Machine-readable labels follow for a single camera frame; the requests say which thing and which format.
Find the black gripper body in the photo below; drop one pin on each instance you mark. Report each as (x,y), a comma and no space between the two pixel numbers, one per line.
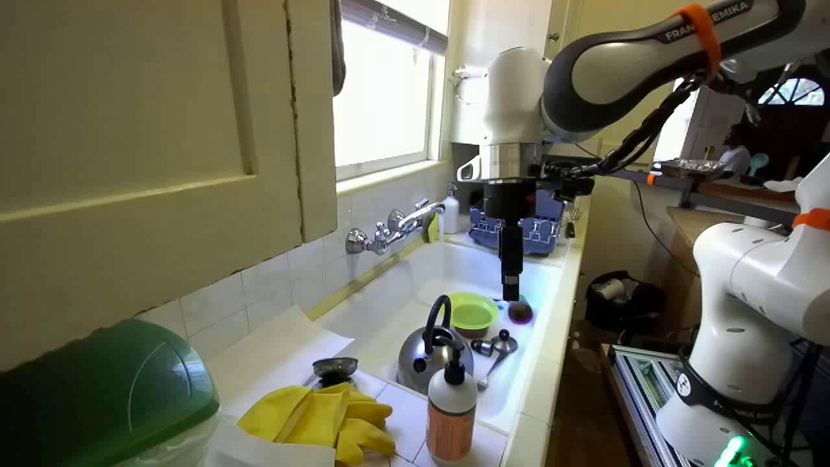
(510,197)

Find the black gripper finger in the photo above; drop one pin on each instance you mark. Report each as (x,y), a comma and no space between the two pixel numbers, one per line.
(505,261)
(517,261)

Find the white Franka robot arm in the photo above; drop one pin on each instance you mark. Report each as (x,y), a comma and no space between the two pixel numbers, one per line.
(606,68)

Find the chrome tap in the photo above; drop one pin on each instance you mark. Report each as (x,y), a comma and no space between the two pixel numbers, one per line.
(386,235)

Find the blue dish rack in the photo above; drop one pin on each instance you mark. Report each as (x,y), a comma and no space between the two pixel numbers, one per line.
(541,235)

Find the dark purple cup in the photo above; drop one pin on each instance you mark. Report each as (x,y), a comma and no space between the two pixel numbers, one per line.
(519,313)

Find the small white bottle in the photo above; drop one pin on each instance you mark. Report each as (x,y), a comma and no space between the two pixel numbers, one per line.
(449,217)

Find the lime green bowl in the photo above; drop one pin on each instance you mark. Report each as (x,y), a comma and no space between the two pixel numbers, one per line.
(470,313)

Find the yellow green sponge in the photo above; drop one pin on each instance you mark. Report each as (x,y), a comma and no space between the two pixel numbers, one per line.
(434,228)

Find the metal measuring cups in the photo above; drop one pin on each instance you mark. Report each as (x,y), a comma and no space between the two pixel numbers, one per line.
(500,345)

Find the white ceramic sink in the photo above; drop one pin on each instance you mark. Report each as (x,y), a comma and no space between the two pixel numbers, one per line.
(417,287)

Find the black bag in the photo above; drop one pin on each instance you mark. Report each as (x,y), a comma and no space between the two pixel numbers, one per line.
(623,301)

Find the bright window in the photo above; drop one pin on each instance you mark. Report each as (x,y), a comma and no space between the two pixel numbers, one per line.
(380,95)

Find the orange soap pump bottle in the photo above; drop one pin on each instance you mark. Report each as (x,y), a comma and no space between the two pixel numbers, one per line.
(449,417)

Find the black sink strainer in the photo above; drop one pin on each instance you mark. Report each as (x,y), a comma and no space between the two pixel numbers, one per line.
(336,366)

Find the wooden table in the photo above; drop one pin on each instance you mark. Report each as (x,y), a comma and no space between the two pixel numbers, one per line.
(734,195)

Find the yellow rubber glove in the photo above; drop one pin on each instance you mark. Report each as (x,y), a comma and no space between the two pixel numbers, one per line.
(288,414)
(365,441)

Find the white crumpled cloth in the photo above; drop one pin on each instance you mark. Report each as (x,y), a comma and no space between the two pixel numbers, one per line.
(260,449)

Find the cream cabinet door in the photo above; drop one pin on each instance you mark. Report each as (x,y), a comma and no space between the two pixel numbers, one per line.
(131,130)

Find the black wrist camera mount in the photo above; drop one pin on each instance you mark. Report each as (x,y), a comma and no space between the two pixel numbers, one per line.
(566,180)

